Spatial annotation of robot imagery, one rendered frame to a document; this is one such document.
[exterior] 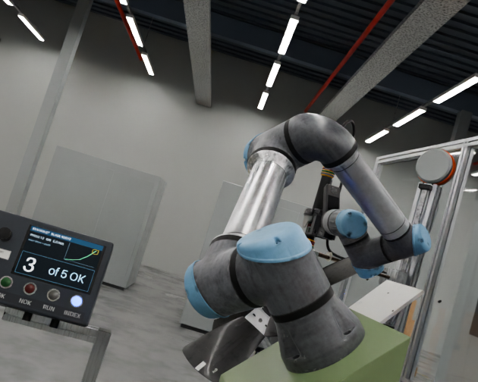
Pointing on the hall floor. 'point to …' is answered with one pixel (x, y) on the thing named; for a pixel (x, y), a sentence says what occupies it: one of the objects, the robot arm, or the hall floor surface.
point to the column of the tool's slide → (420, 254)
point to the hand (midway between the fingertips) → (313, 214)
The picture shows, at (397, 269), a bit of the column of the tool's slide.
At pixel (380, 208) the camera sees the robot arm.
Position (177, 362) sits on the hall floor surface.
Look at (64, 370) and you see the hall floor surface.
